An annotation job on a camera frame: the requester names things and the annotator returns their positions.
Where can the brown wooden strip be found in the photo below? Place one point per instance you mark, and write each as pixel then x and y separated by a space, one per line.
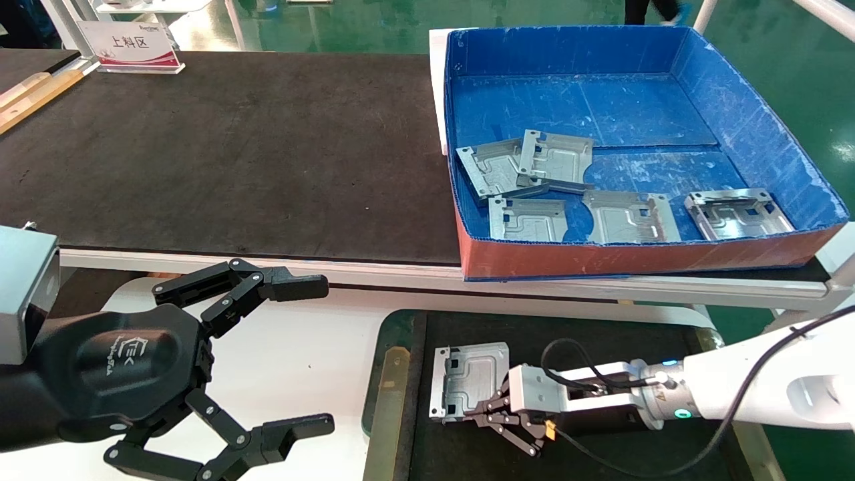
pixel 40 100

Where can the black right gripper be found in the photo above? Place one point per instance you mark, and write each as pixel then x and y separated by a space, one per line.
pixel 601 419

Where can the white red acrylic sign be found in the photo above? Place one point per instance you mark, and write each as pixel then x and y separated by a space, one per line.
pixel 130 45

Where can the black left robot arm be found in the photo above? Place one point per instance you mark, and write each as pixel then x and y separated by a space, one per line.
pixel 20 411

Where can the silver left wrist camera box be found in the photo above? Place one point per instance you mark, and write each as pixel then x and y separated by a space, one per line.
pixel 20 294

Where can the white metal frame post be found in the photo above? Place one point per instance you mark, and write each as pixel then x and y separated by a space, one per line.
pixel 67 23

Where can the white conveyor frame rail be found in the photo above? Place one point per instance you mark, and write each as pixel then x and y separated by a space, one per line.
pixel 367 274

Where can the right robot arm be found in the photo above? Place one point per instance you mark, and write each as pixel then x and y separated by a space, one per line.
pixel 755 387

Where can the white paper sheet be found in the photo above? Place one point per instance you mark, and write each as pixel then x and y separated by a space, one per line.
pixel 437 80

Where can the tan flat strip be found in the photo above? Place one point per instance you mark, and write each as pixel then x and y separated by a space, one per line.
pixel 387 414

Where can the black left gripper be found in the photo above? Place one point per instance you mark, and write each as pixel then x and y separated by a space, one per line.
pixel 127 364

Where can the stamped grey metal bracket plate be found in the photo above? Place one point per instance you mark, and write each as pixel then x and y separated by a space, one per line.
pixel 471 377
pixel 628 217
pixel 738 214
pixel 491 170
pixel 558 157
pixel 528 220

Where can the pale wooden strip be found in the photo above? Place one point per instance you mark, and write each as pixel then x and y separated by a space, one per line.
pixel 23 88

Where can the person legs dark trousers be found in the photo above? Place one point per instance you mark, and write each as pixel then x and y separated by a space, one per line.
pixel 644 10

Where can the white pipe frame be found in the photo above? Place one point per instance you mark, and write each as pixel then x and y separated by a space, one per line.
pixel 825 15

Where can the dark green base mat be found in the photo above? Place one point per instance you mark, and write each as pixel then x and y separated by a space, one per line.
pixel 394 331

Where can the black conveyor belt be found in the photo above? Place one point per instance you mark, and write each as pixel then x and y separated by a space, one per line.
pixel 234 153

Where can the blue corrugated plastic box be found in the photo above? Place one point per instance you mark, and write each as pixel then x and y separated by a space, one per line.
pixel 601 100

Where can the black flat container tray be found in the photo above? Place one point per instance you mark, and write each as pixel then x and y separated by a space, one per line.
pixel 601 327

